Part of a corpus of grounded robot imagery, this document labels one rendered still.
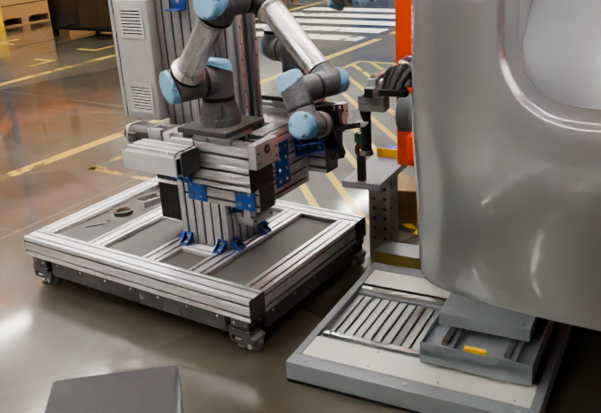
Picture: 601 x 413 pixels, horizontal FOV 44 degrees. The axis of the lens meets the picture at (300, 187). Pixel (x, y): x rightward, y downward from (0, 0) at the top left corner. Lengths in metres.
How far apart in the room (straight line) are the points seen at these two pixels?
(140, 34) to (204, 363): 1.26
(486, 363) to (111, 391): 1.15
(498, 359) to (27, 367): 1.68
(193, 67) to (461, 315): 1.19
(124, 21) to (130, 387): 1.48
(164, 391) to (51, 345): 1.07
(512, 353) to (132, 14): 1.83
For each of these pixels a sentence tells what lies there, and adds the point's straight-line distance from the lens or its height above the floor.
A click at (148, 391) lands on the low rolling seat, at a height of 0.34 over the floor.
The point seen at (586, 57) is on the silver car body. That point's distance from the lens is 1.94.
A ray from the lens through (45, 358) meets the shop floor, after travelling 3.01.
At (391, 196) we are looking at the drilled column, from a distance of 3.27.
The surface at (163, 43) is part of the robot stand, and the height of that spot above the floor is 1.06.
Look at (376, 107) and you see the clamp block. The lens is 2.37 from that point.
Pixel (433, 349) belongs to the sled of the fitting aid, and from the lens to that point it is 2.52.
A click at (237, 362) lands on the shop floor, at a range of 2.77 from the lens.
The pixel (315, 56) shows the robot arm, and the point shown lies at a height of 1.12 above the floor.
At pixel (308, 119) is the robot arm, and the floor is 0.99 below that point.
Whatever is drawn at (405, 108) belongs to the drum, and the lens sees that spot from 2.49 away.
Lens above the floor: 1.53
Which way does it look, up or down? 21 degrees down
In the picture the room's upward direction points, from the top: 4 degrees counter-clockwise
